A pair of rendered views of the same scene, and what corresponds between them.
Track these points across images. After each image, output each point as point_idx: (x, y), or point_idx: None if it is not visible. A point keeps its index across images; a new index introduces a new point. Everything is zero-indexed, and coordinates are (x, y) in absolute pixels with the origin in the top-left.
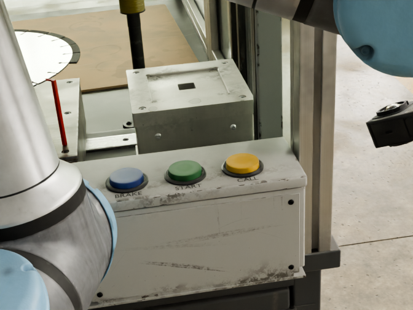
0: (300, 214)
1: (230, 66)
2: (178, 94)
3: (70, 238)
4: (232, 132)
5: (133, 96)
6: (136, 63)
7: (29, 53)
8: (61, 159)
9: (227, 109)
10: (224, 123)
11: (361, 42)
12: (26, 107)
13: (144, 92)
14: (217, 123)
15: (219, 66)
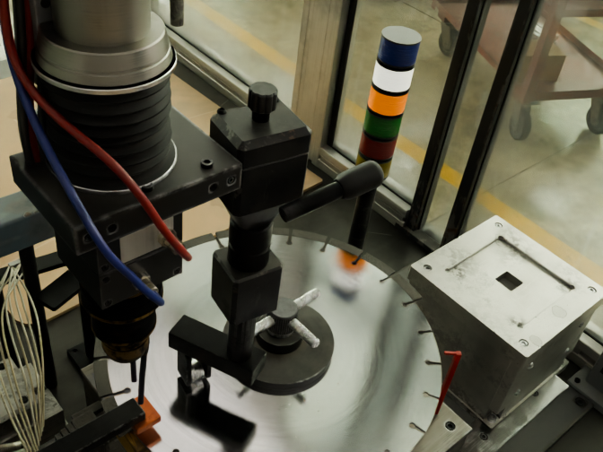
0: None
1: (513, 231)
2: (519, 299)
3: None
4: (577, 329)
5: (484, 320)
6: (362, 230)
7: (332, 289)
8: (458, 441)
9: (589, 311)
10: (577, 325)
11: None
12: None
13: (486, 308)
14: (573, 327)
15: (501, 233)
